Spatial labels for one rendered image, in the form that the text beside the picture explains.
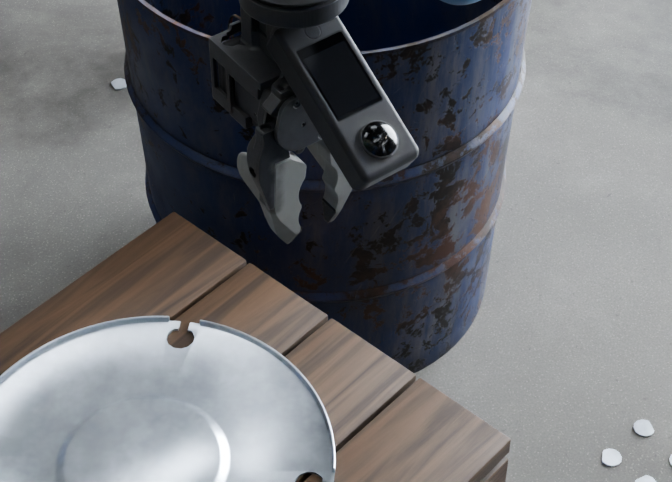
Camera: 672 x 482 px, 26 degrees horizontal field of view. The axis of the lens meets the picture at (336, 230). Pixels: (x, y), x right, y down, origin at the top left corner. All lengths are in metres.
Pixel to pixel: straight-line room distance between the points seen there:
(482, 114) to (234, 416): 0.42
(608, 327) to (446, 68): 0.49
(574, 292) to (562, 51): 0.46
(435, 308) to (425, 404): 0.42
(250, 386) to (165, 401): 0.07
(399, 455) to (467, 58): 0.39
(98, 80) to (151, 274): 0.80
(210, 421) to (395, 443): 0.14
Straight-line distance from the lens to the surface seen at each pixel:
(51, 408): 1.16
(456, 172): 1.42
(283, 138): 0.96
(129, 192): 1.84
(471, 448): 1.13
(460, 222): 1.49
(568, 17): 2.13
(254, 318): 1.21
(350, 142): 0.91
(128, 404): 1.15
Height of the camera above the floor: 1.25
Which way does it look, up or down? 45 degrees down
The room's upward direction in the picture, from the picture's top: straight up
